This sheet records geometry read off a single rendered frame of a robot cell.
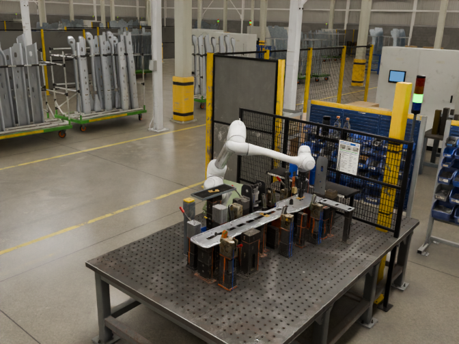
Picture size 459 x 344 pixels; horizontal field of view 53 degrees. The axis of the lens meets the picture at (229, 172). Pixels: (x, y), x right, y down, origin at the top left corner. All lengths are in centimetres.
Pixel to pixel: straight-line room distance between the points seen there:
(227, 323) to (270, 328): 26
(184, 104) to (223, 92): 490
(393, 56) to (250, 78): 481
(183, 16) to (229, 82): 502
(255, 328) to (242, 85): 400
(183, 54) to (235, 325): 897
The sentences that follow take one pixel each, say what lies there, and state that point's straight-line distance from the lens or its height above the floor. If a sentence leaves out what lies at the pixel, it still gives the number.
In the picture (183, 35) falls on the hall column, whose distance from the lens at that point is 1125.
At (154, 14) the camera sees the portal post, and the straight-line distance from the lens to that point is 1039.
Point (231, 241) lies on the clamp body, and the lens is 306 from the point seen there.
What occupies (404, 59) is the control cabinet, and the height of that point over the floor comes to 179.
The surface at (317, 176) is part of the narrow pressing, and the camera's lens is 415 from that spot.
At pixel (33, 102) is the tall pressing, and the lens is 1029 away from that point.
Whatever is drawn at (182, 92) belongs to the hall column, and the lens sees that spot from 1132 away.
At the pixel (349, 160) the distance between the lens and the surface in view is 428.
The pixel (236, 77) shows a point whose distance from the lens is 633.
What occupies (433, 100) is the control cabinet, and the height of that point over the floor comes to 103.
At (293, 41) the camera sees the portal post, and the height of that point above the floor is 212.
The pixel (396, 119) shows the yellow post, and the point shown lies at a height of 171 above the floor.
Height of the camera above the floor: 244
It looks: 18 degrees down
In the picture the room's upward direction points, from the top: 2 degrees clockwise
